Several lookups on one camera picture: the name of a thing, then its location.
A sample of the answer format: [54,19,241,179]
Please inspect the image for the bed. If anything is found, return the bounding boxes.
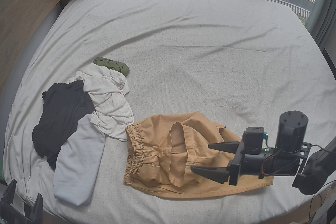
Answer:
[0,0,334,224]

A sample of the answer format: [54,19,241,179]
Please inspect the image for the black garment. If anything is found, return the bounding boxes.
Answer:
[32,80,95,170]

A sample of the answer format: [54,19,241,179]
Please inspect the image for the tan shorts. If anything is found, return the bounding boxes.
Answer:
[124,111,275,201]

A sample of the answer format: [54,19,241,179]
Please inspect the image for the black cable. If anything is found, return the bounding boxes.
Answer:
[309,180,336,224]

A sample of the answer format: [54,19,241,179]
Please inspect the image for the pale grey garment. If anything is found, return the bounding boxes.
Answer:
[53,111,106,206]

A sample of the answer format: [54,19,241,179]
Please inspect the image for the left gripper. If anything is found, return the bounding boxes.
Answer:
[0,180,44,224]

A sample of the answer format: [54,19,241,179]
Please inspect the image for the olive green garment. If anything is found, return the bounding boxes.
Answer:
[93,57,130,77]

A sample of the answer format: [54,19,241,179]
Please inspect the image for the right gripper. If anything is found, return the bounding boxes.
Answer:
[191,140,301,186]

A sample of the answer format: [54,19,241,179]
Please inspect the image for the cream white garment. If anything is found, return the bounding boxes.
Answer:
[66,64,135,141]

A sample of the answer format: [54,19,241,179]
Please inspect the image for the grey-green curtain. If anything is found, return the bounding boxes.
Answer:
[304,0,336,47]

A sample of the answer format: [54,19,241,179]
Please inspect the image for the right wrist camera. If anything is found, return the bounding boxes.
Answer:
[241,127,269,152]

